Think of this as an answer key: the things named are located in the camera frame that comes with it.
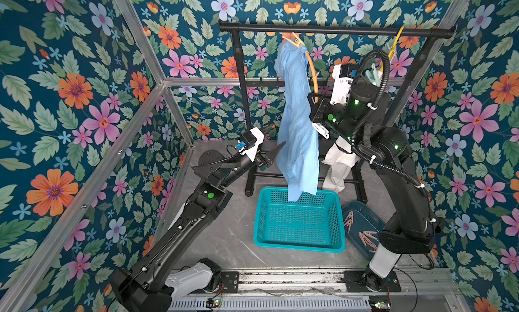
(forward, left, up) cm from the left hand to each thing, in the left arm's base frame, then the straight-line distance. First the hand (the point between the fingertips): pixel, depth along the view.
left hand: (274, 134), depth 53 cm
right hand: (+10, -13, +7) cm, 18 cm away
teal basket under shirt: (-6, -16, -50) cm, 53 cm away
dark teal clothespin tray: (-8, -39, -52) cm, 65 cm away
